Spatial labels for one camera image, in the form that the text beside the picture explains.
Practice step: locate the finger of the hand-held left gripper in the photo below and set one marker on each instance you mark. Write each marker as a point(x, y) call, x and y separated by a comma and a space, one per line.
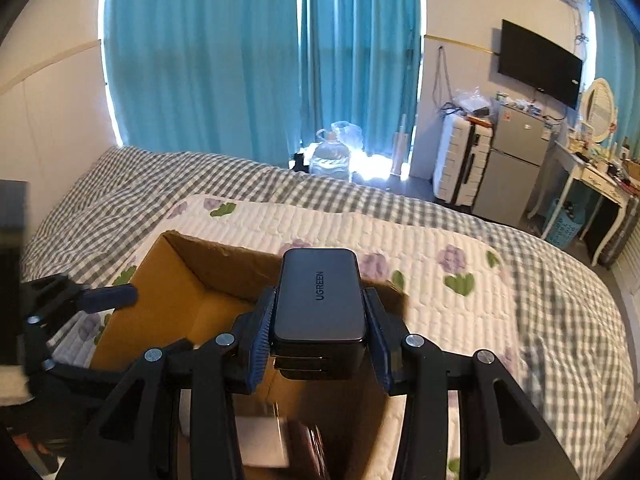
point(75, 377)
point(112, 297)

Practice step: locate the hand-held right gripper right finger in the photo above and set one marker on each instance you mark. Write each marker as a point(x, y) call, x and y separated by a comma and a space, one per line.
point(381, 355)

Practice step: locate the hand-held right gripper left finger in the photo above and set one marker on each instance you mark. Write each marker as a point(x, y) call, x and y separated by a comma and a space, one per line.
point(260, 355)

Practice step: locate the black power adapter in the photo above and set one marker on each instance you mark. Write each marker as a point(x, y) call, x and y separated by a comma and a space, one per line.
point(320, 300)

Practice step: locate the cardboard box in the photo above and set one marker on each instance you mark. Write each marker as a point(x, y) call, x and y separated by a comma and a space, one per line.
point(200, 285)

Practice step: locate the white box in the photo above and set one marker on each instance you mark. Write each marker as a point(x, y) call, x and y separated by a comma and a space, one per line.
point(262, 440)

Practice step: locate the dark red object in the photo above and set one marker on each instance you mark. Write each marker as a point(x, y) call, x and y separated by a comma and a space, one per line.
point(310, 452)

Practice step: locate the floral quilted blanket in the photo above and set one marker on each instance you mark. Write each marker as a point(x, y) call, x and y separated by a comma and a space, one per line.
point(400, 240)

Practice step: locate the clear water jug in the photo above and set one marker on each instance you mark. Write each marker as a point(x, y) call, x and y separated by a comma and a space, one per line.
point(327, 160)

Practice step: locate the white suitcase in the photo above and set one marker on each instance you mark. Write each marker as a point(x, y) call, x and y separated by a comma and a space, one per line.
point(460, 160)

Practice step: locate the blue plastic basket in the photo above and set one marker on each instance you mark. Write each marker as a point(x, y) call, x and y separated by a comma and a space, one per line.
point(562, 225)

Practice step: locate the clear plastic bag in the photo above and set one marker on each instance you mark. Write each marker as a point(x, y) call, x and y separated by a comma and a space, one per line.
point(347, 132)

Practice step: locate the silver fridge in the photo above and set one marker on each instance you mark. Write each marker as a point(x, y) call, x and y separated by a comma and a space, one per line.
point(515, 160)

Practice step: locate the wide teal curtain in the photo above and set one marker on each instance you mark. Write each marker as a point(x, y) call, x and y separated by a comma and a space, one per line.
point(200, 55)

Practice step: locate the crumpled plastic bag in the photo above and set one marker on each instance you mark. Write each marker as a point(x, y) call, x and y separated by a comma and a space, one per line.
point(470, 102)

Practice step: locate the white dressing table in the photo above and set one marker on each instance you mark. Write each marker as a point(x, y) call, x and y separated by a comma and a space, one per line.
point(600, 177)

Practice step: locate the narrow teal curtain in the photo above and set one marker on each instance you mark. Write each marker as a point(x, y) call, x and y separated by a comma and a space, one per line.
point(360, 55)

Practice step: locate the white oval mirror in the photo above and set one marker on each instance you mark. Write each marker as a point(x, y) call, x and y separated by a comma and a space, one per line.
point(599, 107)

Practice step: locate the black wall television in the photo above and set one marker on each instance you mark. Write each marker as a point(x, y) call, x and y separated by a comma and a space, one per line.
point(540, 62)

